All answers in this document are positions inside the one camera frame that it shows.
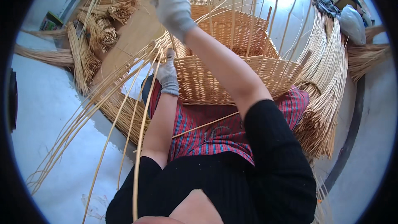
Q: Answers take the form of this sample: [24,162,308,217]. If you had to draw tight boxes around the flat willow rod bundle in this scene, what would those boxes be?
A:
[99,92,151,146]

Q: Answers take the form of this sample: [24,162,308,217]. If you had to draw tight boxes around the person's left hand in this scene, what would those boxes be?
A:
[152,49,180,96]

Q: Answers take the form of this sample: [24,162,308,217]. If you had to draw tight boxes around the colourful printed box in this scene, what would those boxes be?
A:
[40,11,64,32]

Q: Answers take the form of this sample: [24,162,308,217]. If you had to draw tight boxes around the unfinished wicker basket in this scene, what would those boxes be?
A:
[169,0,305,106]

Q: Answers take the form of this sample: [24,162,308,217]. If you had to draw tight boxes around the grey plastic bag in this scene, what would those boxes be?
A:
[337,4,367,46]

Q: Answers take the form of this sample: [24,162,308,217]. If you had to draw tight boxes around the short cut rod bundle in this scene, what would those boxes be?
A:
[107,1,137,25]
[96,18,120,53]

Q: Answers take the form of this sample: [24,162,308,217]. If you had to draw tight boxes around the single thin willow rod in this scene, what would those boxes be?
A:
[172,111,240,139]

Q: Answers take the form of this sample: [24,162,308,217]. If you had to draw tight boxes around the long tapered willow rod bundle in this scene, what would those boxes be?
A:
[66,22,102,95]

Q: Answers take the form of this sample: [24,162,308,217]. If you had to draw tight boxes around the large curved willow rod bundle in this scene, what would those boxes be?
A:
[293,8,349,161]

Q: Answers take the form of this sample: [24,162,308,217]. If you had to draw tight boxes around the person's legs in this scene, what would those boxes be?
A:
[141,75,310,166]

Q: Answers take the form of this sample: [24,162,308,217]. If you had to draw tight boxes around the person's body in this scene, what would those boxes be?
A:
[105,99,318,224]

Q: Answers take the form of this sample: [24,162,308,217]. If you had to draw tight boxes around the bunch of long weaving rods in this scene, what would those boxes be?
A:
[26,36,175,224]

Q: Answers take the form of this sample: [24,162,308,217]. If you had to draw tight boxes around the person's right hand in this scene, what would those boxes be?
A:
[150,0,198,43]

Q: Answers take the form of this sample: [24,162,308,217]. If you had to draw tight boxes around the black hose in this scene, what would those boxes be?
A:
[323,74,366,194]

